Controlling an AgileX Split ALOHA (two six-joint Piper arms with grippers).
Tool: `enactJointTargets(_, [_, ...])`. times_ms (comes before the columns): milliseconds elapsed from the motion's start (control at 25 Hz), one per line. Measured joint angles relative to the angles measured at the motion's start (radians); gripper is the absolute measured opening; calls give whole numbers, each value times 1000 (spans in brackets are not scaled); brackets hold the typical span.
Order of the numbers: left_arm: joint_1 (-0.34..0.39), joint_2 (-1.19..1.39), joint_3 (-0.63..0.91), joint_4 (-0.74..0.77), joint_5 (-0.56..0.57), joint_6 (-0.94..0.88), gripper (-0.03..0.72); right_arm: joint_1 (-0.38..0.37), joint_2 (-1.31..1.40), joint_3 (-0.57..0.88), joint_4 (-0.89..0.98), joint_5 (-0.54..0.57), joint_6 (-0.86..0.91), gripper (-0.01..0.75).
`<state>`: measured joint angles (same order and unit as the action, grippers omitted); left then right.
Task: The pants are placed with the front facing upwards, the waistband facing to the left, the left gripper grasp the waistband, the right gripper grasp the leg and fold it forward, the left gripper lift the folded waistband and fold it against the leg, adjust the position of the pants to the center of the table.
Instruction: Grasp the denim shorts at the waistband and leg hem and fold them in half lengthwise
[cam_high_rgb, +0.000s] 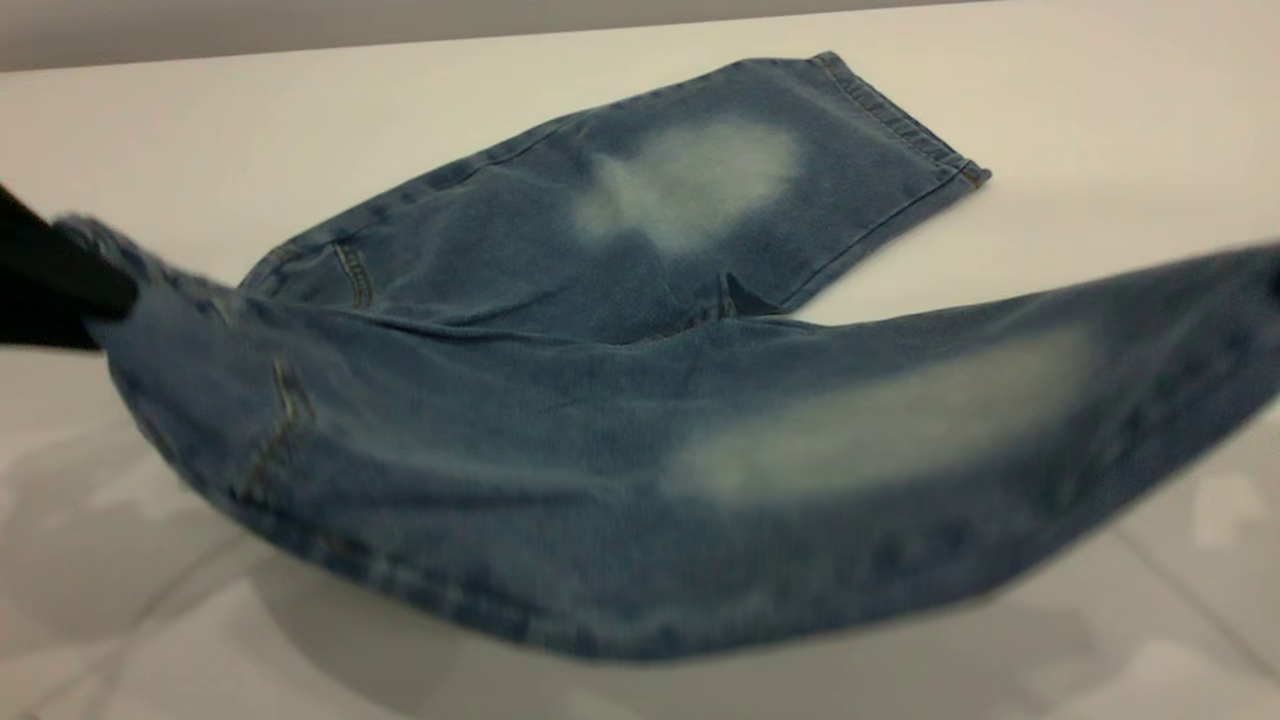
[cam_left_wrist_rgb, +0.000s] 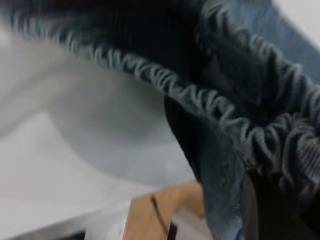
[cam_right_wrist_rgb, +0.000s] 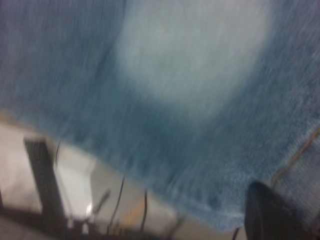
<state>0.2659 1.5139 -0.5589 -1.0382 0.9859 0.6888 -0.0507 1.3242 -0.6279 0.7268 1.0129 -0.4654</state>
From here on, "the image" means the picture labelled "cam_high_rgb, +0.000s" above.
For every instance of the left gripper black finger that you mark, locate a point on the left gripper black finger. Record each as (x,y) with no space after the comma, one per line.
(60,275)
(45,330)

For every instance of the blue denim shorts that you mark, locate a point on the blue denim shorts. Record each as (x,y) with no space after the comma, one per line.
(600,430)

